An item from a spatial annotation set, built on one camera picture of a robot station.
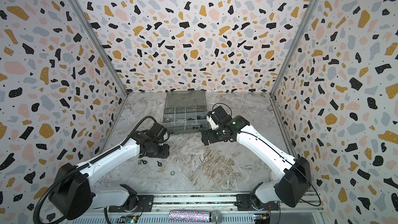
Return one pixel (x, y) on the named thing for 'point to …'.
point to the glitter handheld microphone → (215, 217)
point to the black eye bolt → (144, 162)
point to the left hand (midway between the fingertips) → (166, 152)
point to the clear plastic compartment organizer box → (185, 112)
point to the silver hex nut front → (172, 172)
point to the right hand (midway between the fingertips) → (207, 135)
